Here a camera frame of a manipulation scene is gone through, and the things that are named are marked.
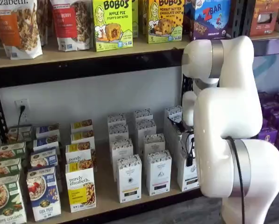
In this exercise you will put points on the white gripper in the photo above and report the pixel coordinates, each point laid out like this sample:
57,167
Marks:
183,142

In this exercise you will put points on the white box green strip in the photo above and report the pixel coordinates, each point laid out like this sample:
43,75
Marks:
173,112
190,175
173,137

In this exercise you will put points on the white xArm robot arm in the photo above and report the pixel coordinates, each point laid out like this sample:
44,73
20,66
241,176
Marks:
223,112

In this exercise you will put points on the white box pink strip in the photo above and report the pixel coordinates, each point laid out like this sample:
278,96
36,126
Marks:
145,128
159,172
154,144
142,115

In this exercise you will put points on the white box yellow strip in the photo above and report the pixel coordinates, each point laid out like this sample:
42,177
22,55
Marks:
116,119
118,133
129,179
121,149

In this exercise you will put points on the purely elizabeth yellow box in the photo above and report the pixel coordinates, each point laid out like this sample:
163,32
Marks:
80,186
78,156
81,124
82,136

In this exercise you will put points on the yellow Bobo's peanut butter box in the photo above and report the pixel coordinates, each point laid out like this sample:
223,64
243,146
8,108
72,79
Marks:
145,16
166,21

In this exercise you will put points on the blue ZBar box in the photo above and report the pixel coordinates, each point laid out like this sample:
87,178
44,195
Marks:
211,18
188,18

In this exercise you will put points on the green Bobo's apple pie box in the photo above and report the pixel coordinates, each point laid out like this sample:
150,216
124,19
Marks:
112,25
134,18

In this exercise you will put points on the blue flax plus oatmeal box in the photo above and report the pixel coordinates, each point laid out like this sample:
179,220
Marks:
44,158
45,142
47,129
43,193

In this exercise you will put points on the orange snack box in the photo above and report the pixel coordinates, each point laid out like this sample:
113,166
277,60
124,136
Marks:
264,21

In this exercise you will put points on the green oatmeal box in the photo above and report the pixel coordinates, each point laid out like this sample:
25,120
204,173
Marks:
20,134
5,166
6,200
12,150

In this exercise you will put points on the red label granola bag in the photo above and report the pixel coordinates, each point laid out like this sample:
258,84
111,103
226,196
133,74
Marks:
71,25

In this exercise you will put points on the orange label granola bag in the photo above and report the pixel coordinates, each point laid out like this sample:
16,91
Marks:
17,28

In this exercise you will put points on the white wall outlet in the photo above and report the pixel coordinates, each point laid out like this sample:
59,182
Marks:
26,116

